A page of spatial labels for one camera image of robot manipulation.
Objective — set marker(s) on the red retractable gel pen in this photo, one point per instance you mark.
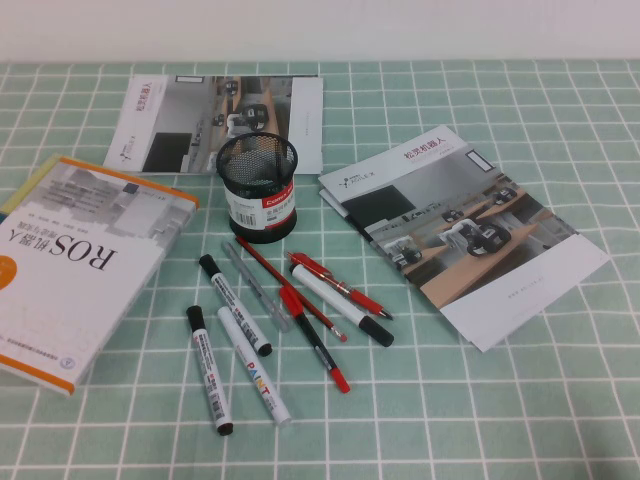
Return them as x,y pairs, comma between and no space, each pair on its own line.
361,299

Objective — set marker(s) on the black mesh pen holder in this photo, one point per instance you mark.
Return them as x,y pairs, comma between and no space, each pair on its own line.
260,210

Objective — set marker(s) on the grey pen with clear cap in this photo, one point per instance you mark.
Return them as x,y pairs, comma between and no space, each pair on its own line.
255,285

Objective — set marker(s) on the black pen with red cap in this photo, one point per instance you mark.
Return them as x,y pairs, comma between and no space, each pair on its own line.
312,335

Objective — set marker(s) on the red pencil with eraser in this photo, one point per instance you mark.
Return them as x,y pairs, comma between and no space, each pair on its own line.
265,267

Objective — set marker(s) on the white marker with gold label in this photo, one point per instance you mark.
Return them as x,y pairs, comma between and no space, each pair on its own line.
332,302

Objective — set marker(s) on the white marker with black cap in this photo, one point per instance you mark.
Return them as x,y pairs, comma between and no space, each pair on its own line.
235,305
209,370

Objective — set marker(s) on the robot photo brochure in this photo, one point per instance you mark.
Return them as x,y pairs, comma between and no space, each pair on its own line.
450,225
175,115
480,348

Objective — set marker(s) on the white paint marker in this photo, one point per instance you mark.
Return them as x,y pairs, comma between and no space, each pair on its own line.
252,365

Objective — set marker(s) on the white orange ROS book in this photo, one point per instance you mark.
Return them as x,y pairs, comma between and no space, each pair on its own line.
75,260

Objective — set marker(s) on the yellow blue book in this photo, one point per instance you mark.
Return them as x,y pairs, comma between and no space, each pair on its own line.
25,192

